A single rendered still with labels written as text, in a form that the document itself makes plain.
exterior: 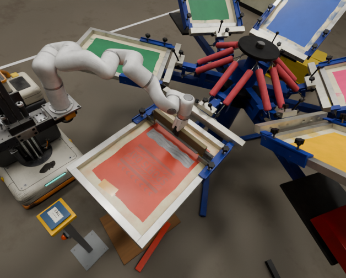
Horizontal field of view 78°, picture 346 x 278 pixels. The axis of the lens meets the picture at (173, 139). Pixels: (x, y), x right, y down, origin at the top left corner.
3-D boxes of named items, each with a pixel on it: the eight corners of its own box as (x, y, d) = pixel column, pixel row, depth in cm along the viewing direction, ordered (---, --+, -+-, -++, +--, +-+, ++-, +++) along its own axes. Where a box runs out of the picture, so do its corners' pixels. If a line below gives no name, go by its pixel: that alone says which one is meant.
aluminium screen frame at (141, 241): (141, 250, 100) (141, 248, 97) (67, 170, 117) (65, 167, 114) (228, 151, 141) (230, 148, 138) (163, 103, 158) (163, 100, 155)
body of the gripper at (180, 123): (184, 105, 123) (180, 118, 131) (172, 114, 117) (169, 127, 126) (194, 113, 120) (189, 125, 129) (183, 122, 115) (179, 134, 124)
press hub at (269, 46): (213, 167, 244) (275, 67, 136) (186, 146, 256) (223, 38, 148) (231, 148, 264) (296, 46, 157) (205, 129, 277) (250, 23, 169)
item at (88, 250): (86, 271, 170) (47, 251, 94) (70, 250, 177) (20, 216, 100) (108, 248, 182) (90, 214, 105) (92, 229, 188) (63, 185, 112)
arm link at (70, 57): (102, 54, 85) (113, 31, 96) (21, 65, 92) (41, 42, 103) (115, 83, 96) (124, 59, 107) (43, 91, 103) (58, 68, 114)
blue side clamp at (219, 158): (202, 183, 126) (205, 178, 120) (195, 178, 127) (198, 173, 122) (228, 154, 141) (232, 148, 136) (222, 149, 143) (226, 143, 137)
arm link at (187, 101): (165, 98, 105) (167, 85, 111) (163, 113, 114) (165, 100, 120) (195, 103, 107) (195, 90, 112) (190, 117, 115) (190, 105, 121)
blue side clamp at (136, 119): (136, 129, 142) (136, 122, 137) (131, 125, 144) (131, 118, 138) (166, 108, 158) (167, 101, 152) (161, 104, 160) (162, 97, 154)
